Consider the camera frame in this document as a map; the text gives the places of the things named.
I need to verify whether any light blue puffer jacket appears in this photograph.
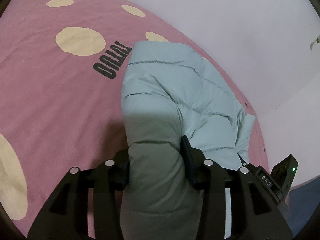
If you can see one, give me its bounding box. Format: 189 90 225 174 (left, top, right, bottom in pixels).
120 41 255 239

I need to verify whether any pink polka dot bed sheet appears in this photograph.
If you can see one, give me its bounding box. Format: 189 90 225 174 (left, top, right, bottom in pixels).
1 0 255 239

